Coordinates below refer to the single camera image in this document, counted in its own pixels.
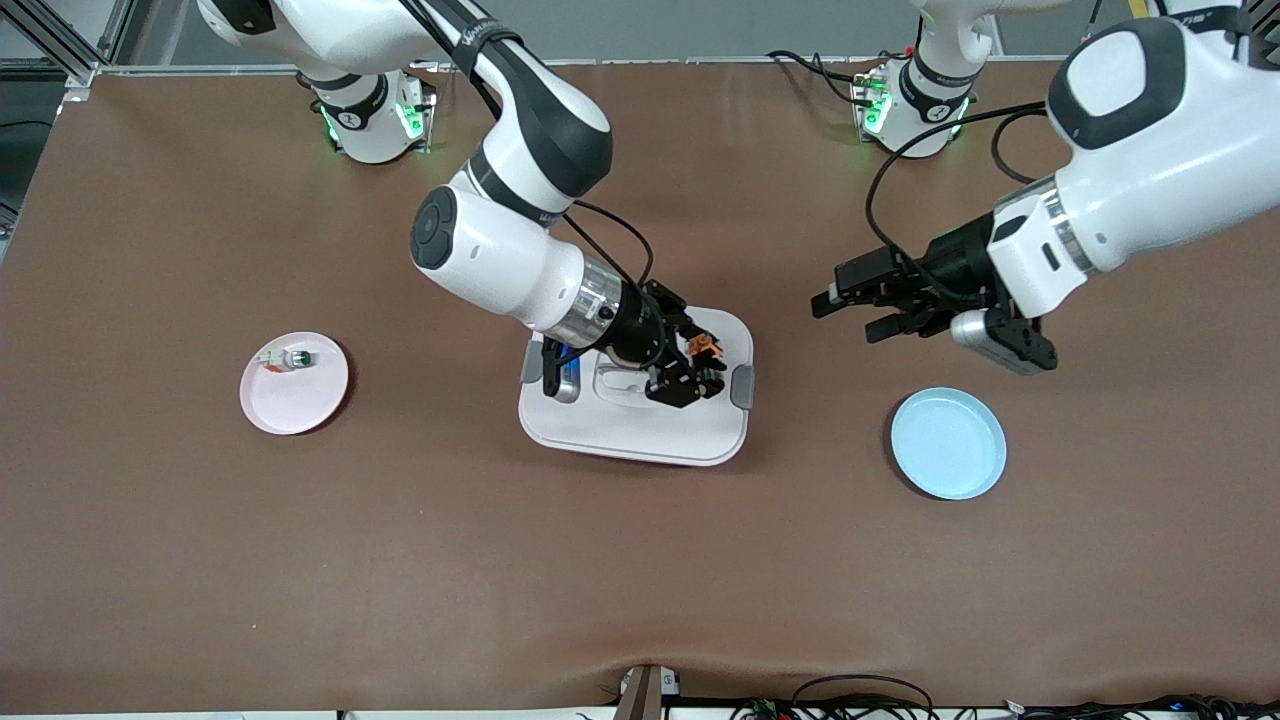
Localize light blue round plate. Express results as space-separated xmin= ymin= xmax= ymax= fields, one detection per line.
xmin=890 ymin=387 xmax=1008 ymax=501

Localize aluminium table edge rail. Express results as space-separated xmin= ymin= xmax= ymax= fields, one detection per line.
xmin=62 ymin=55 xmax=1063 ymax=77

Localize white lidded box grey clips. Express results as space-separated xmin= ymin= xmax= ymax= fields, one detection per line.
xmin=518 ymin=305 xmax=756 ymax=468

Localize black arm base cable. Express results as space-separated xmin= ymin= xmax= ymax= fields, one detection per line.
xmin=768 ymin=50 xmax=873 ymax=101

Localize aluminium profile bracket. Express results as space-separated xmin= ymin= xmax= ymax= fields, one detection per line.
xmin=615 ymin=665 xmax=681 ymax=720

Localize pale pink round plate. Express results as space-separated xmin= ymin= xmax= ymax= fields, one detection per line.
xmin=240 ymin=332 xmax=351 ymax=436

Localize black cable bundle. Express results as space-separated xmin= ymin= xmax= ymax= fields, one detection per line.
xmin=730 ymin=695 xmax=1280 ymax=720

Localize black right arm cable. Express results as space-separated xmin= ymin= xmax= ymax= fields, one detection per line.
xmin=400 ymin=0 xmax=658 ymax=291

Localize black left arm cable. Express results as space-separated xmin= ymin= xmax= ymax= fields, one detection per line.
xmin=865 ymin=100 xmax=1051 ymax=263

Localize aluminium frame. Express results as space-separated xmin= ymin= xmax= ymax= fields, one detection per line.
xmin=0 ymin=0 xmax=136 ymax=89

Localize black cable loop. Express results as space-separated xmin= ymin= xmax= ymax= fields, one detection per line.
xmin=790 ymin=675 xmax=936 ymax=720

